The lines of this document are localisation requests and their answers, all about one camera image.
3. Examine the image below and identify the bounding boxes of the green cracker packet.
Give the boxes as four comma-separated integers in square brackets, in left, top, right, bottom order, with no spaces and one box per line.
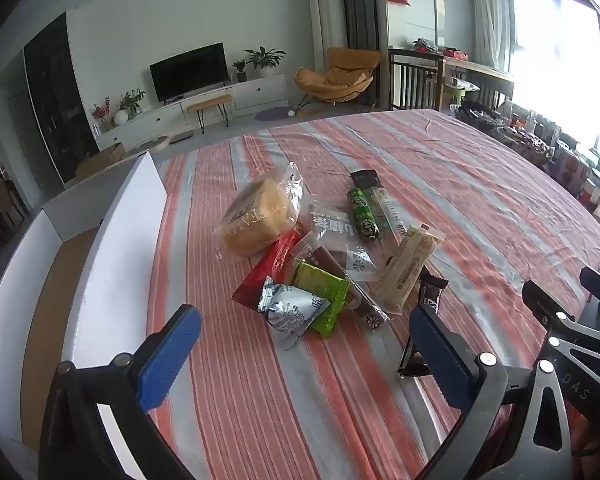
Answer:
[291,258,353,339]

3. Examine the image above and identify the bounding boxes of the wooden desk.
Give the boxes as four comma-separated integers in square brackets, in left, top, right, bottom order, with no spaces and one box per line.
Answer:
[430,55,516,111]

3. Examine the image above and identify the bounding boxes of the orange lounge chair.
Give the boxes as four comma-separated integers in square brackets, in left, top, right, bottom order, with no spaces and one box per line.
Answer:
[294,47,383,111]

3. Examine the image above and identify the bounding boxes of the row of jars and bottles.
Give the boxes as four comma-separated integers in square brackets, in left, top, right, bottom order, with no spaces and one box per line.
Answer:
[450,100,600,211]

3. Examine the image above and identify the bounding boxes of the green plastic stool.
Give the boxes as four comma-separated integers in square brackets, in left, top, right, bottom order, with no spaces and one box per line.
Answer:
[442,80,481,108]

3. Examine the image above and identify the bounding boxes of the purple floor mat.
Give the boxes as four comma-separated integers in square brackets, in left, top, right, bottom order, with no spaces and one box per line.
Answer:
[254,106,293,122]

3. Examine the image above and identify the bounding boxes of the clear packet of brown bars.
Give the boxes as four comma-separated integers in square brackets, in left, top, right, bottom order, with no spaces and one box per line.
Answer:
[307,199,378,283]

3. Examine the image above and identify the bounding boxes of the wooden chair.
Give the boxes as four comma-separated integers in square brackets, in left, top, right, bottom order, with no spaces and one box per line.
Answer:
[0,170,31,256]

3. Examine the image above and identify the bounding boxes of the white curtain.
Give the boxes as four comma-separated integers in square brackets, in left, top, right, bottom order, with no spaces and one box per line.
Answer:
[467,0,512,72]

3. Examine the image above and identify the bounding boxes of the dark slatted wooden frame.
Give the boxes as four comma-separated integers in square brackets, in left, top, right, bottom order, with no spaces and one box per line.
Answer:
[387,46,446,111]

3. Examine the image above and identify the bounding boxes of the wooden bench with metal legs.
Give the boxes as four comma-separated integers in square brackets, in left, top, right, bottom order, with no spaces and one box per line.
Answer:
[186,94,233,135]

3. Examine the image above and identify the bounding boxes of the brown cardboard box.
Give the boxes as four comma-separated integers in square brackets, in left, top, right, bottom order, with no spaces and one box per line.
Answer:
[75,142,127,178]

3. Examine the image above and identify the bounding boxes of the grey curtain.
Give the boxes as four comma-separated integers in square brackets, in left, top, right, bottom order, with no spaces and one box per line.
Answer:
[325,0,388,53]

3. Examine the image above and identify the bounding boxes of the brown snack bar packet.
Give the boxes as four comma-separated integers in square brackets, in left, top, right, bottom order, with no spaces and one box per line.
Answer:
[295,232,393,332]

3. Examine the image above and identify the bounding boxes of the cream wafer packet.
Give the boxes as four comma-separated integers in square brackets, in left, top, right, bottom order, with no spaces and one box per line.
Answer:
[372,223,446,317]

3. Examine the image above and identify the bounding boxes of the dark chocolate bar packet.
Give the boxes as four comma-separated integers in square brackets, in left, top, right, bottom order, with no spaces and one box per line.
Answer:
[397,267,449,378]

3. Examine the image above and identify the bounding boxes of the pile of clothes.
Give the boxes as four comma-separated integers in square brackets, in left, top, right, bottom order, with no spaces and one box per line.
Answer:
[412,37,468,58]

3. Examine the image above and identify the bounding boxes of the orange grey striped tablecloth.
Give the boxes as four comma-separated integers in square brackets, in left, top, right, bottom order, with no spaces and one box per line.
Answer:
[145,110,600,480]

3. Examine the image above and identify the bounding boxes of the red snack packet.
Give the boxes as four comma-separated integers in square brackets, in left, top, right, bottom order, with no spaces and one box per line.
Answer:
[231,227,303,311]

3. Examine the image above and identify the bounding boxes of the covered standing air conditioner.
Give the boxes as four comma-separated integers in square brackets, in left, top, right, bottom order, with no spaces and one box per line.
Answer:
[305,0,350,68]

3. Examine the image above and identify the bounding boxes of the long clear black-ended bar packet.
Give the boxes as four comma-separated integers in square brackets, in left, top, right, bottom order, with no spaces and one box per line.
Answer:
[351,170,411,246]

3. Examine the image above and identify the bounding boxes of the green candy roll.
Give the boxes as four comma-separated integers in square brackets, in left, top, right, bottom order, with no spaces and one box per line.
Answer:
[348,187,381,241]

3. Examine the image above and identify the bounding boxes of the black flat television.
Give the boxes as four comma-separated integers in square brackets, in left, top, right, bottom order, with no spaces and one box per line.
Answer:
[149,42,229,106]

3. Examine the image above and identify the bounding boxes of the large potted green plant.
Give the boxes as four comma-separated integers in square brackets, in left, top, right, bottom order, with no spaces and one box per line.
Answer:
[244,46,287,79]

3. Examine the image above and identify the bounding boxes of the silver blue snack packet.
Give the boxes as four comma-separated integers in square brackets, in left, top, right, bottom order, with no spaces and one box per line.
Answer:
[257,276,331,351]

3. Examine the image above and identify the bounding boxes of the white television cabinet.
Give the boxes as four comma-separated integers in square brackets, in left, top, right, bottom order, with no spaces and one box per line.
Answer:
[96,74,288,151]

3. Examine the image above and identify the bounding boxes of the white cardboard box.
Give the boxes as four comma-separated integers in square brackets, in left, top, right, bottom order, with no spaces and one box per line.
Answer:
[0,151,171,480]

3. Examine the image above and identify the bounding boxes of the large window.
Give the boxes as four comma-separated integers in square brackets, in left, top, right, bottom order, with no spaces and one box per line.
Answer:
[505,0,600,161]

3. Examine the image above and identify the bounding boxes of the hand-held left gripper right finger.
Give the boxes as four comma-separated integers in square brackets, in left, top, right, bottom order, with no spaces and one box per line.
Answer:
[409,304,576,480]

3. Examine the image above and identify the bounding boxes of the yellow toast bread packet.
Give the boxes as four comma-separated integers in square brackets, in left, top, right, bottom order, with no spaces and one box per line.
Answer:
[213,162,306,261]

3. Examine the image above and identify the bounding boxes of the leafy green plant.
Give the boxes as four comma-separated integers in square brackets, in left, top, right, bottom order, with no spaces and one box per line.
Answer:
[119,88,147,118]

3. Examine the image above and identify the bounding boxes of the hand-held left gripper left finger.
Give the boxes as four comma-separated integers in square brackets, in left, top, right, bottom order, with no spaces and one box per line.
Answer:
[39,304,203,480]

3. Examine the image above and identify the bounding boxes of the black cabinet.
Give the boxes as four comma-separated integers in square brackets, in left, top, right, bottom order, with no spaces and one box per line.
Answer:
[22,12,101,183]

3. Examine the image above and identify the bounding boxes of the round beige floor cushion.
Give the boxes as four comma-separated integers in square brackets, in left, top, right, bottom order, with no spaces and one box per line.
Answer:
[125,134,171,153]

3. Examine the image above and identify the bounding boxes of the red flowers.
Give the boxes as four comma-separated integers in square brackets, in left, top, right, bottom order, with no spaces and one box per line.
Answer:
[91,96,112,131]

